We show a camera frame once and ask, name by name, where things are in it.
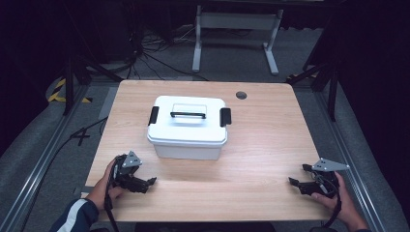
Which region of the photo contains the person's left hand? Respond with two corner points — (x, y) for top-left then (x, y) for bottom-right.
(84, 159), (126, 213)

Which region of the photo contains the white metal desk frame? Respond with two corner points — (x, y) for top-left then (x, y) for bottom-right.
(191, 4), (284, 76)

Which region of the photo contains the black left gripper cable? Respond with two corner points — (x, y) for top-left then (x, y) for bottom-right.
(103, 167), (120, 232)

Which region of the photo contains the bundle of black floor cables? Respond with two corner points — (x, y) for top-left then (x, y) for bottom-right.
(127, 23), (210, 82)

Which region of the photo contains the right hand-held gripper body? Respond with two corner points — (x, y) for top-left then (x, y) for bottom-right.
(310, 157), (351, 198)

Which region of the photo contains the person's right hand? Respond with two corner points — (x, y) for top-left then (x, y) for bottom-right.
(310, 171), (362, 227)

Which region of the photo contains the black tripod stand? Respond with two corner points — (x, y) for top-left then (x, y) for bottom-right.
(285, 59), (340, 123)
(62, 53), (124, 116)

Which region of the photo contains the long black floor cable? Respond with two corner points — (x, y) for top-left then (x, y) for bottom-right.
(18, 116), (109, 232)

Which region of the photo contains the white box lid black handle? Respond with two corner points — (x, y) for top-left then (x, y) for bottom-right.
(146, 95), (233, 146)

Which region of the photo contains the yellow black floor tape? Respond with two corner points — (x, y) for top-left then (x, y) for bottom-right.
(47, 77), (94, 104)

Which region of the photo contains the white plastic storage box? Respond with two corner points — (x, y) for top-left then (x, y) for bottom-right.
(152, 140), (224, 161)

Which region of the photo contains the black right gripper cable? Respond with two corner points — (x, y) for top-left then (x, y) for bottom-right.
(309, 188), (343, 232)

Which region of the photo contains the aluminium floor rail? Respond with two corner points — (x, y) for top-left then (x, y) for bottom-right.
(0, 82), (92, 232)
(312, 90), (398, 232)

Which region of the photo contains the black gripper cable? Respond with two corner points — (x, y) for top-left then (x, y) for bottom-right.
(309, 188), (343, 232)
(103, 167), (120, 232)

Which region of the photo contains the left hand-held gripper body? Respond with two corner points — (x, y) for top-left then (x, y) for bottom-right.
(111, 150), (144, 191)

